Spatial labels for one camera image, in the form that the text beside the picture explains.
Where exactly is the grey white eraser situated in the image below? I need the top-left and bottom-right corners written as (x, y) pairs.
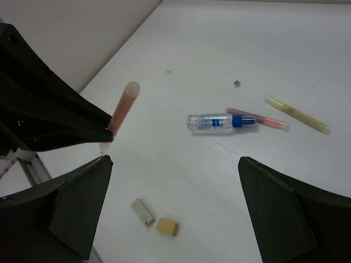
top-left (131, 198), bottom-right (155, 227)

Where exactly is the orange highlighter pen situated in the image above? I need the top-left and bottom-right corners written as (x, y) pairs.
top-left (107, 82), bottom-right (140, 138)

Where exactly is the tan yellow eraser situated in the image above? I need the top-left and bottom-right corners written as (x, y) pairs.
top-left (156, 218), bottom-right (179, 237)

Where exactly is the clear blue-capped glue bottle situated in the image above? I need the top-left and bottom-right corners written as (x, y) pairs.
top-left (186, 113), bottom-right (256, 135)

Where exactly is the front aluminium rail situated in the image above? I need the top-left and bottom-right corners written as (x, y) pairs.
top-left (1, 153), bottom-right (52, 186)

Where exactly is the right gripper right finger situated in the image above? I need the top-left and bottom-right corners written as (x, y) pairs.
top-left (238, 157), bottom-right (350, 262)

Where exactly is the yellow highlighter pen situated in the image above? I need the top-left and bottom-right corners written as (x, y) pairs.
top-left (264, 95), bottom-right (331, 135)

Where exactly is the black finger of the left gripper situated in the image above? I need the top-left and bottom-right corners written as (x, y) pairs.
top-left (1, 23), bottom-right (113, 152)

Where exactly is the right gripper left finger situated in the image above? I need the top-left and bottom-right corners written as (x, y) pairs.
top-left (1, 155), bottom-right (113, 262)

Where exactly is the pink highlighter pen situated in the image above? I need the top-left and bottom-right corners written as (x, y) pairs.
top-left (225, 107), bottom-right (290, 132)

